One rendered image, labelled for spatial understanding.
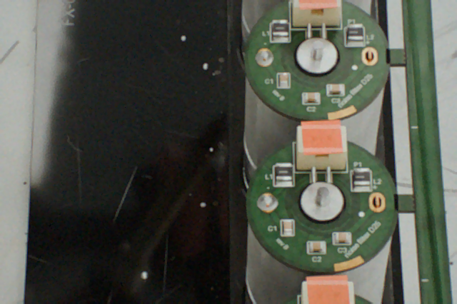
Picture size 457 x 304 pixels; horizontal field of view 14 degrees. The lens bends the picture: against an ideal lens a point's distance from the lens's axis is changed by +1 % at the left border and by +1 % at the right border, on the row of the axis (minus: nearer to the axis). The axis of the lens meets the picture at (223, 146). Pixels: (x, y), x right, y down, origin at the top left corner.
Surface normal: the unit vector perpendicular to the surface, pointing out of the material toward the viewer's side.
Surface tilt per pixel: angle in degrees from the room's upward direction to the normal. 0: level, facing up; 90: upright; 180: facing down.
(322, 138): 0
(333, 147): 0
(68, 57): 0
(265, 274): 90
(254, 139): 90
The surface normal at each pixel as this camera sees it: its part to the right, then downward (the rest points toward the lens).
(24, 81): 0.00, -0.47
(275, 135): -0.60, 0.70
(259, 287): -0.84, 0.48
